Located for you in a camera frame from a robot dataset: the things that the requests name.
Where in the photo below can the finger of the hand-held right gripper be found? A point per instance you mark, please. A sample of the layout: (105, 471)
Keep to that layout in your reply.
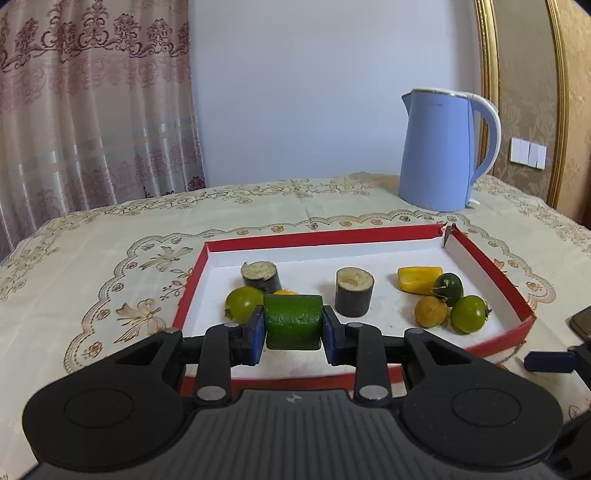
(549, 361)

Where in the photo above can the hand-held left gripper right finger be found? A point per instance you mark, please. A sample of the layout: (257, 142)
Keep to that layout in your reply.
(331, 339)

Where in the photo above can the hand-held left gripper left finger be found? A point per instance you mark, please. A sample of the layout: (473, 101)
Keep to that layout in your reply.
(254, 339)

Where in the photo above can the green tomato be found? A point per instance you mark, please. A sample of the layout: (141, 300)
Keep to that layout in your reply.
(468, 314)
(242, 302)

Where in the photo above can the green cucumber chunk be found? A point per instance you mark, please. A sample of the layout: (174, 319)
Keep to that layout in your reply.
(293, 321)

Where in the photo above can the dark sugarcane piece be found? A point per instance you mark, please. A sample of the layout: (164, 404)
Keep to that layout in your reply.
(353, 295)

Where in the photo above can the yellow mango chunk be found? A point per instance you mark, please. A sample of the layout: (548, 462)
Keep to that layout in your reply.
(284, 292)

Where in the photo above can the cut eggplant chunk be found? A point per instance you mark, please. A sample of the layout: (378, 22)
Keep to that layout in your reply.
(263, 279)

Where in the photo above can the red shallow cardboard box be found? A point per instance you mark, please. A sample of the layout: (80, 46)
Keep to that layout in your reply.
(304, 272)

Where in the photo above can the small yellow round citrus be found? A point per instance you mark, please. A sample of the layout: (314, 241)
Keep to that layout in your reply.
(429, 313)

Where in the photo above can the yellow bell pepper piece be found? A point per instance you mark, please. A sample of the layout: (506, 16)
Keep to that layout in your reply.
(415, 279)

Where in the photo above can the dark green round lime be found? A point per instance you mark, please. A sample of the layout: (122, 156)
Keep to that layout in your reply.
(450, 286)

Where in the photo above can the black smartphone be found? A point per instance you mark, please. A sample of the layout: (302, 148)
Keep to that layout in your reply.
(582, 323)

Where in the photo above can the blue electric kettle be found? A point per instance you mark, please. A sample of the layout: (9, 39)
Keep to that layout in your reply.
(434, 157)

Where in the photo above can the pink patterned curtain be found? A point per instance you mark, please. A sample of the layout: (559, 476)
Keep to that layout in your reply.
(92, 115)

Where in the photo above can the white wall switch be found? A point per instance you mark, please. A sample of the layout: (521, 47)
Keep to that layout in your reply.
(528, 152)

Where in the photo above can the gold curved wall moulding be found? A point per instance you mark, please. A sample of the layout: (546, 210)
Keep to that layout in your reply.
(561, 92)
(487, 46)

